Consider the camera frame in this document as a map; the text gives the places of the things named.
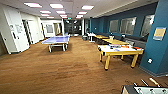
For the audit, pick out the rectangular ceiling light panel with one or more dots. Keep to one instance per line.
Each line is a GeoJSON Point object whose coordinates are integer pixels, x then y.
{"type": "Point", "coordinates": [61, 12]}
{"type": "Point", "coordinates": [32, 5]}
{"type": "Point", "coordinates": [45, 12]}
{"type": "Point", "coordinates": [87, 7]}
{"type": "Point", "coordinates": [82, 13]}
{"type": "Point", "coordinates": [56, 6]}

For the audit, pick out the interior glass window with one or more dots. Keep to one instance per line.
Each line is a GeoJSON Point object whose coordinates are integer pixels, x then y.
{"type": "Point", "coordinates": [114, 26]}
{"type": "Point", "coordinates": [128, 26]}
{"type": "Point", "coordinates": [147, 26]}

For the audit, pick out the white activity table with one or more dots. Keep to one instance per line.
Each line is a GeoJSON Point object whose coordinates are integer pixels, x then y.
{"type": "Point", "coordinates": [120, 51]}

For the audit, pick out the white square table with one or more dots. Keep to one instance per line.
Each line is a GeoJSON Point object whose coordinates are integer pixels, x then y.
{"type": "Point", "coordinates": [91, 35]}

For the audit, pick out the foosball gaming table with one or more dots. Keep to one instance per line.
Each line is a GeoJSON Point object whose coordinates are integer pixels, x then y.
{"type": "Point", "coordinates": [146, 89]}

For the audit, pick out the green exit sign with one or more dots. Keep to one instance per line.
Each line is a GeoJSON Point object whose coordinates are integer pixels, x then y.
{"type": "Point", "coordinates": [69, 18]}

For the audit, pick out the blue ping pong table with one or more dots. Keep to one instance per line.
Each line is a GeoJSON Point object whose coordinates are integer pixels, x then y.
{"type": "Point", "coordinates": [56, 40]}

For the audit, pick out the small yellow wall poster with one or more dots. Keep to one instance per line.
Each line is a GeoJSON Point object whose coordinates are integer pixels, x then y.
{"type": "Point", "coordinates": [159, 33]}

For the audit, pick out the white wall outlet plate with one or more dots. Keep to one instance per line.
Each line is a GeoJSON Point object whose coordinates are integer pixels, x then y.
{"type": "Point", "coordinates": [150, 60]}

